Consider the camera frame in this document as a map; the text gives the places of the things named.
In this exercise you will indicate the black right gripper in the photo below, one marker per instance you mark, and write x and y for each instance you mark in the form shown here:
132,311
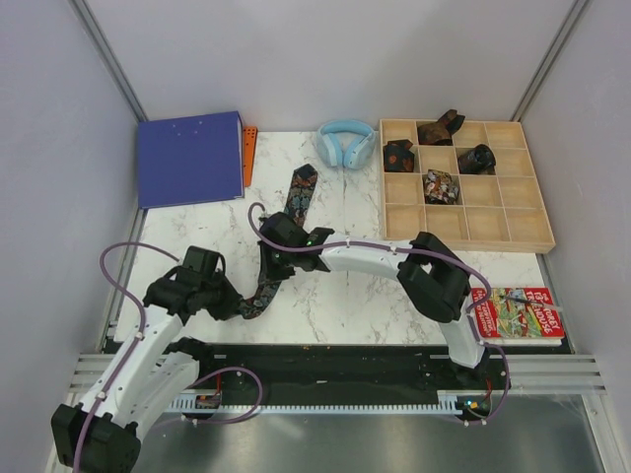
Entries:
271,272

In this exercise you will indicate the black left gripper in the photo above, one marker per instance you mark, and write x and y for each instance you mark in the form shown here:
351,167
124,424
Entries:
232,302

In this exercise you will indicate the navy floral necktie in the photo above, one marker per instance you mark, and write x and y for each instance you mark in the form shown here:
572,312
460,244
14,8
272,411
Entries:
298,201

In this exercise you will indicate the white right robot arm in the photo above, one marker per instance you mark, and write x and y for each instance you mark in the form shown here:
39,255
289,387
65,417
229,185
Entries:
433,278

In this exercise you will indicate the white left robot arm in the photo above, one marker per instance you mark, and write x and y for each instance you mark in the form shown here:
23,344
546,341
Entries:
104,430

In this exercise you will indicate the orange perforated plastic piece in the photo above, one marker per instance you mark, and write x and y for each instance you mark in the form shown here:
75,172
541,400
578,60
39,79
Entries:
249,145

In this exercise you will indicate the light blue headphones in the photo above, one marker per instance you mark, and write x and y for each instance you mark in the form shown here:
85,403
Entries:
345,144

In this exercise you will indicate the dark orange-dotted rolled tie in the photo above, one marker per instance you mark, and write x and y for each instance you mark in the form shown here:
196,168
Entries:
398,156

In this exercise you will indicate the red white patterned rolled tie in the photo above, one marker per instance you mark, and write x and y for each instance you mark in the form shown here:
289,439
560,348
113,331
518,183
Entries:
440,188

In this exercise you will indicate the brown patterned rolled tie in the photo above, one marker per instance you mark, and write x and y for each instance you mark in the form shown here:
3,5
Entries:
441,131

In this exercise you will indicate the wooden compartment tray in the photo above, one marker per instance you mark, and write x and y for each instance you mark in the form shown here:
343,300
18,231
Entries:
499,210

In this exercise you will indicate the black glossy rolled tie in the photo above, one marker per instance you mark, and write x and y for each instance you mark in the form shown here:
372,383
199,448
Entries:
477,160

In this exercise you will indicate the red children's book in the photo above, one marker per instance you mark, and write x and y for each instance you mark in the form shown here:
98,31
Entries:
520,317

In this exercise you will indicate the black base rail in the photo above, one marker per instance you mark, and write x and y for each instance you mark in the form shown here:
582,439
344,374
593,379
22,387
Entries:
345,374

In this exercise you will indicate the white cable duct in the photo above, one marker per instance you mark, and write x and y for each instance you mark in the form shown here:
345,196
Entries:
190,404

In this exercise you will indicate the blue ring binder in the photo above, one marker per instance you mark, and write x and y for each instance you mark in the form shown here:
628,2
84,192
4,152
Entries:
190,160

